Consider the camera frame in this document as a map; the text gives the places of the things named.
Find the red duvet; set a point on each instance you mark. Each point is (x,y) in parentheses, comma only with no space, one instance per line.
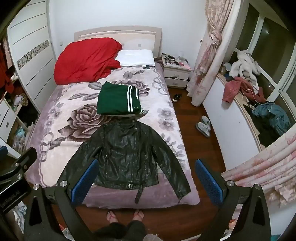
(85,62)

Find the white fluffy garment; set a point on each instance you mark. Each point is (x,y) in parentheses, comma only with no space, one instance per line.
(245,67)

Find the pink garment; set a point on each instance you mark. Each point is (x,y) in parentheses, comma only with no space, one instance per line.
(233,89)

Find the beige bed headboard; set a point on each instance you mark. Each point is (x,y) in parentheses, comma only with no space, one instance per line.
(138,37)

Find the white window ledge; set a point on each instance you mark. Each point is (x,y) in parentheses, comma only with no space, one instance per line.
(226,120)

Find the white nightstand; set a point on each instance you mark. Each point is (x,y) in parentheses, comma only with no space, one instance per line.
(178,73)

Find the person's dark trousers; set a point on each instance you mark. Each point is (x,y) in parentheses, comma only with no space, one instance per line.
(124,231)

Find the pile of small toiletries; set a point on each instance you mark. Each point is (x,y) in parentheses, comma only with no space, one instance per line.
(171,59)

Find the dark cloth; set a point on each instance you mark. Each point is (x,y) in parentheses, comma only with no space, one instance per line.
(263,132)

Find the green folded garment white stripes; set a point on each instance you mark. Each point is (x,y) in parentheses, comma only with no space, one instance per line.
(113,99)

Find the white wardrobe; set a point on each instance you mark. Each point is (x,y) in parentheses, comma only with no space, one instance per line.
(34,69)

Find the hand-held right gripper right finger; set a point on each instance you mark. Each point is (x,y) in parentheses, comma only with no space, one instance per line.
(209,183)

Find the pink floral curtain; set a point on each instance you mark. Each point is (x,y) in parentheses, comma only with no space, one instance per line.
(266,166)
(208,58)

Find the blue garment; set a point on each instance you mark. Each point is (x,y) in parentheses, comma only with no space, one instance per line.
(272,115)

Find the window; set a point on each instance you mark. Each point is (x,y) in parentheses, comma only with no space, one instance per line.
(260,25)

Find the person's left foot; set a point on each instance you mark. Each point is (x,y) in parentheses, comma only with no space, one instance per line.
(111,216)

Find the white pillow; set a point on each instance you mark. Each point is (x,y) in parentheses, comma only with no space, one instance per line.
(136,58)

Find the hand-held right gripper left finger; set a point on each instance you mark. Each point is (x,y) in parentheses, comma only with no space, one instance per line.
(84,183)

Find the white shelf unit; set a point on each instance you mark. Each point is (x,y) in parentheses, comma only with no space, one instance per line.
(7,118)

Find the black leather jacket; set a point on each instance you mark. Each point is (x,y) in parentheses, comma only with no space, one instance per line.
(129,150)

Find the grey slipper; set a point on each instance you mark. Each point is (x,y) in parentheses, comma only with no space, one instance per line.
(206,120)
(203,129)

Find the red hanging garment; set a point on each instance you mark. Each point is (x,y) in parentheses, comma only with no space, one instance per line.
(5,69)

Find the black shoe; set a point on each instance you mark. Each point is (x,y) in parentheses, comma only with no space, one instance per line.
(177,97)

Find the floral bed blanket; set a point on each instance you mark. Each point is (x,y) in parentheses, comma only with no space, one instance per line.
(69,129)

